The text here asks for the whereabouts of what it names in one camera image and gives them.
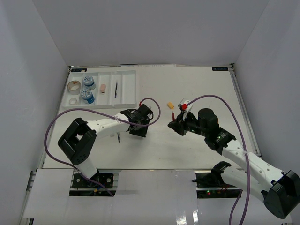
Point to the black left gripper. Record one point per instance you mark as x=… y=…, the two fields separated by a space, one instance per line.
x=142 y=132

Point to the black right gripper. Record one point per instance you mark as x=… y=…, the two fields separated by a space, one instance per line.
x=179 y=125

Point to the red gel pen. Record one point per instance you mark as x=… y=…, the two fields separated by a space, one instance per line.
x=173 y=116

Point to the purple gel pen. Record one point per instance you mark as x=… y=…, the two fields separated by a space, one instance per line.
x=116 y=90

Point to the blue slime jar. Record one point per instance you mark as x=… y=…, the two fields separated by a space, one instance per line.
x=89 y=82
x=87 y=96

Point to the small clear tape roll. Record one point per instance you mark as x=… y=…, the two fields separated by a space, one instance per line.
x=73 y=101

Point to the large clear tape roll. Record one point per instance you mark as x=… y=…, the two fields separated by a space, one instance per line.
x=74 y=87

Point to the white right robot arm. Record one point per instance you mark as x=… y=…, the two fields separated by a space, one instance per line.
x=279 y=191

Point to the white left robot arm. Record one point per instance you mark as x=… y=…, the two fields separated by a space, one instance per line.
x=78 y=140

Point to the yellow cap near tape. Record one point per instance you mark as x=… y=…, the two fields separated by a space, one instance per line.
x=170 y=105

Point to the white compartment tray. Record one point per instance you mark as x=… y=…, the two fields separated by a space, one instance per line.
x=127 y=89

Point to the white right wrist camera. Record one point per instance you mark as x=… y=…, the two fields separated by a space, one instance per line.
x=185 y=107

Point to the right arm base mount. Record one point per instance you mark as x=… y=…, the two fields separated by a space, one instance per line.
x=212 y=178

